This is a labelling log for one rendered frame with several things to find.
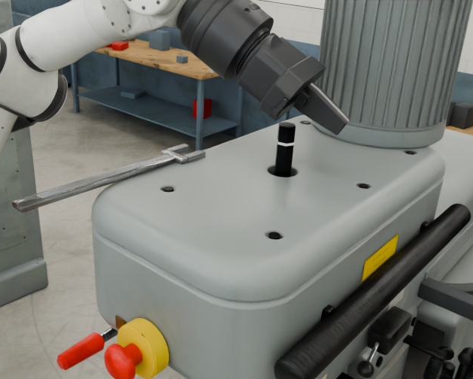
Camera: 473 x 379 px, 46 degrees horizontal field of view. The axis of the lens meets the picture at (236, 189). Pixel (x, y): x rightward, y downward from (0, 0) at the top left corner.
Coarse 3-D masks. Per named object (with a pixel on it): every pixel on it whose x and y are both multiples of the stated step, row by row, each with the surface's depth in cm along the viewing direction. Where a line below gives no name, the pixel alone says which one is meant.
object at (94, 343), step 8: (112, 328) 67; (88, 336) 65; (96, 336) 65; (104, 336) 66; (112, 336) 67; (80, 344) 64; (88, 344) 64; (96, 344) 64; (104, 344) 66; (64, 352) 62; (72, 352) 63; (80, 352) 63; (88, 352) 64; (96, 352) 65; (64, 360) 62; (72, 360) 62; (80, 360) 63; (64, 368) 63
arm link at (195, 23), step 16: (128, 0) 60; (144, 0) 59; (160, 0) 59; (176, 0) 60; (192, 0) 61; (208, 0) 59; (224, 0) 60; (160, 16) 62; (176, 16) 62; (192, 16) 60; (208, 16) 59; (192, 32) 61; (192, 48) 62
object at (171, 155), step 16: (144, 160) 66; (160, 160) 66; (176, 160) 68; (192, 160) 68; (96, 176) 61; (112, 176) 61; (128, 176) 63; (48, 192) 57; (64, 192) 57; (80, 192) 58; (16, 208) 55; (32, 208) 55
